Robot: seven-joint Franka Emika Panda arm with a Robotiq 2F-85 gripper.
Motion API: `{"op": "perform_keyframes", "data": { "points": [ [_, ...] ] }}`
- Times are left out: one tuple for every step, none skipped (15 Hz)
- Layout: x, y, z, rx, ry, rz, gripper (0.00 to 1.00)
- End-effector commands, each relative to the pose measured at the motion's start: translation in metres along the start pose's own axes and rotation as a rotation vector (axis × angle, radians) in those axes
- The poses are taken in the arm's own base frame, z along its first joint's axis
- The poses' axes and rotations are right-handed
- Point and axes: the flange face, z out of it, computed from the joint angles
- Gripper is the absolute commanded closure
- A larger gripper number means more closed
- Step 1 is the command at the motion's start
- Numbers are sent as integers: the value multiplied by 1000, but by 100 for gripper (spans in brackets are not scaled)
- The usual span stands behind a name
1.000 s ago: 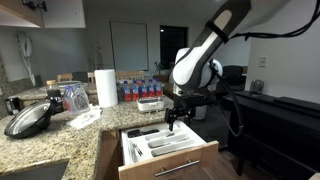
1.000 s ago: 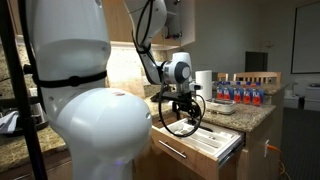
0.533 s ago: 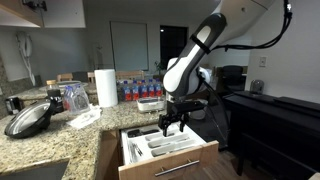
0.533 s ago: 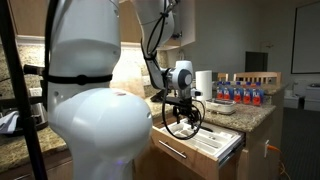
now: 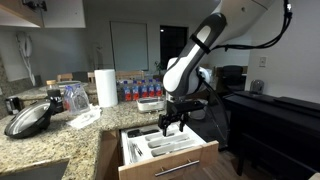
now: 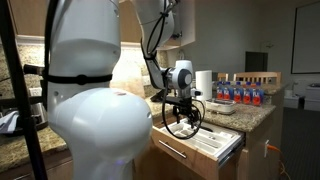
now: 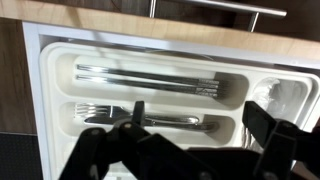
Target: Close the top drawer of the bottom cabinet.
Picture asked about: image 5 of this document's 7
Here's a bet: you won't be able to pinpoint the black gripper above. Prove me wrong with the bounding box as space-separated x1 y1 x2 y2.
158 100 206 138

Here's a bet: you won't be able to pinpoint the wooden drawer with cutlery tray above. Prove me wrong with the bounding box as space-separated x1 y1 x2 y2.
118 123 220 180

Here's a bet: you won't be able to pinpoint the silver bar drawer handle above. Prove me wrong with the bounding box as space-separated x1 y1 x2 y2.
154 159 201 178

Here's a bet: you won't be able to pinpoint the white plastic cutlery tray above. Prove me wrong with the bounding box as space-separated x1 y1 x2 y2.
120 123 208 166

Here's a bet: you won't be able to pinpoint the white rectangular container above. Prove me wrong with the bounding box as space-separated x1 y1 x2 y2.
136 97 166 114

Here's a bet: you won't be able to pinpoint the black utensil in tray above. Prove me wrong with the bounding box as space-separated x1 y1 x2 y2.
127 128 160 139

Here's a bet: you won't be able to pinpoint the red label drink bottle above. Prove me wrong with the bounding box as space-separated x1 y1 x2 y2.
147 78 156 99
154 78 163 98
139 79 149 99
123 80 133 102
131 79 140 102

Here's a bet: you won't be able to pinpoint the metal cutlery pieces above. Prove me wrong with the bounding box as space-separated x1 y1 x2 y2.
131 142 144 158

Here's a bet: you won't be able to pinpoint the green house plant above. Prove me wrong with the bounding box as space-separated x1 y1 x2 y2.
153 60 168 76

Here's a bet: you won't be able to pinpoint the black office chair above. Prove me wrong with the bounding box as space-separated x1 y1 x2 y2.
221 65 246 93

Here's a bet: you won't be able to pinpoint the white paper towel roll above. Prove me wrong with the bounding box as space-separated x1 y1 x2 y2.
94 68 119 108

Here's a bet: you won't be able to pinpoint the dark doorway panel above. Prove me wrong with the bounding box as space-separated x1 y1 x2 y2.
159 25 189 71

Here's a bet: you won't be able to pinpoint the white crumpled paper sheet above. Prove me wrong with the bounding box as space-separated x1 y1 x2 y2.
66 105 103 130

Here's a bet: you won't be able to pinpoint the small grey speaker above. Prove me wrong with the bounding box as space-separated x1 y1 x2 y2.
249 79 265 94

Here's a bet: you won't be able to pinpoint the clear plastic bottle bag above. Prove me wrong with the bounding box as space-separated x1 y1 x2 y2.
63 83 91 116

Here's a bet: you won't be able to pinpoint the black piano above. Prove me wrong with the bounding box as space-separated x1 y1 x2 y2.
222 90 320 180

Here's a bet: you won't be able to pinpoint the narrow wooden chair back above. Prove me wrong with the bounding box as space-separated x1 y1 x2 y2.
56 73 74 83

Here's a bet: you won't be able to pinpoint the dark jar with tan lid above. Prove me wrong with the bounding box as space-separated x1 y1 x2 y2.
45 79 64 113

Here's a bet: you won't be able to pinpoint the black rimmed pot lid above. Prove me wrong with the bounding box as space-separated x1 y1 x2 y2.
3 99 56 140

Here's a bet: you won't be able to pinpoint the black mug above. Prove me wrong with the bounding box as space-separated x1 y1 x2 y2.
4 96 22 116

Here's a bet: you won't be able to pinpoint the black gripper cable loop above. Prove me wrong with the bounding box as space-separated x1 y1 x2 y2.
199 74 231 149

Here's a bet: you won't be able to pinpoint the white wall board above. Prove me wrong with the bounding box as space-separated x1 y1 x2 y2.
110 21 150 72

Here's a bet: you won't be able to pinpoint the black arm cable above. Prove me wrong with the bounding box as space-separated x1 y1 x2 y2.
209 0 294 53

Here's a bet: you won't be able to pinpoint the wooden wall cabinet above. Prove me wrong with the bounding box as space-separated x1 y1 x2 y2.
0 0 86 29

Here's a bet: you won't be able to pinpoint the white wall phone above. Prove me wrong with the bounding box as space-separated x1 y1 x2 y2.
15 31 36 87

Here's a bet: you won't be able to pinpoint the black camera on mount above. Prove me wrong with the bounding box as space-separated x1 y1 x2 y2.
22 0 48 12

